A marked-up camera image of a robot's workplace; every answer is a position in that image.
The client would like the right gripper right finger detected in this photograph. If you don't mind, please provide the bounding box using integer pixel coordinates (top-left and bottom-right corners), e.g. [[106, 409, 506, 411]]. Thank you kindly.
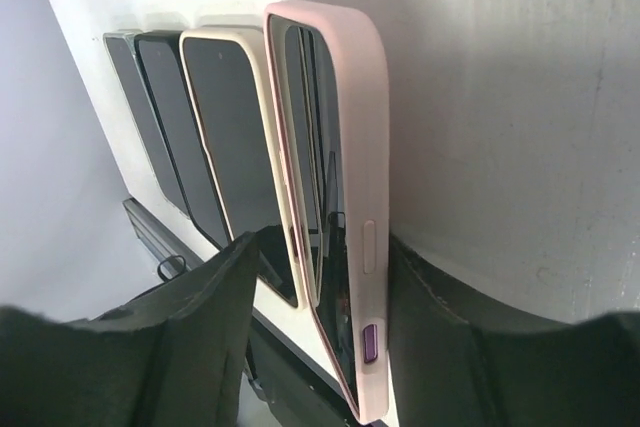
[[388, 238, 639, 426]]

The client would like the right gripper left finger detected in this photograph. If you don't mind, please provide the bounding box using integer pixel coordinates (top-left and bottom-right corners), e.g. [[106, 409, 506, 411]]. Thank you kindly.
[[1, 233, 259, 426]]

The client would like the cream-edged black phone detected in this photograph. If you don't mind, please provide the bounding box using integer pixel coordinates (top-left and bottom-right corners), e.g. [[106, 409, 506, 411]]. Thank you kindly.
[[179, 26, 310, 311]]

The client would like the blue-edged black phone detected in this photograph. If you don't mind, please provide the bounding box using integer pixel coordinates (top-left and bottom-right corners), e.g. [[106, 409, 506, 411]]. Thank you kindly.
[[103, 30, 189, 217]]

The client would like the pink phone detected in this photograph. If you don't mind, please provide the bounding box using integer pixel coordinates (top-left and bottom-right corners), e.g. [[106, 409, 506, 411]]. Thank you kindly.
[[264, 0, 390, 425]]

